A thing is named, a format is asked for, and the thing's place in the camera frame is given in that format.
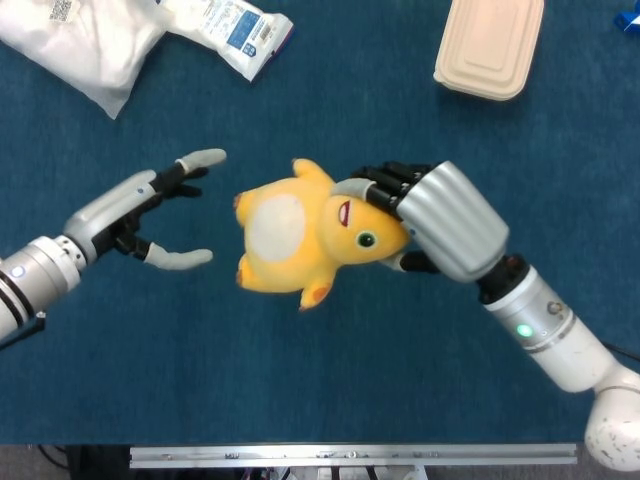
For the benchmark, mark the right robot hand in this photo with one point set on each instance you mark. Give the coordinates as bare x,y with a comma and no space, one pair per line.
440,215

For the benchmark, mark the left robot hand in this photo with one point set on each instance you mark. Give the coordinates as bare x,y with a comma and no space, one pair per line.
125,215

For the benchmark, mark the yellow plush duck toy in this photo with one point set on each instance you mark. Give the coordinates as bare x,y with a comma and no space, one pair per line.
295,235

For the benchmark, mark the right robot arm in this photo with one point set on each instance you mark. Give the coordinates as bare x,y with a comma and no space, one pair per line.
560,340

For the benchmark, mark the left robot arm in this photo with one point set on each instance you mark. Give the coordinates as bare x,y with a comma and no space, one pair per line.
30,285

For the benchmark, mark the beige lidded food container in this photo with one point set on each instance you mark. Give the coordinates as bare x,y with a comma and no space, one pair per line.
487,47

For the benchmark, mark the large white plastic bag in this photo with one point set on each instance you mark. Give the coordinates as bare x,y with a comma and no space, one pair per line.
75,45

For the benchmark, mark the white blue-labelled pouch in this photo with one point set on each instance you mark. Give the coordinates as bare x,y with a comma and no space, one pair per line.
235,30

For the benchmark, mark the blue plastic object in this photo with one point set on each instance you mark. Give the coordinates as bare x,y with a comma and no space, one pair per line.
629,21

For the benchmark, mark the aluminium profile rail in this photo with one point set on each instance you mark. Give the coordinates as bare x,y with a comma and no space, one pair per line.
350,455

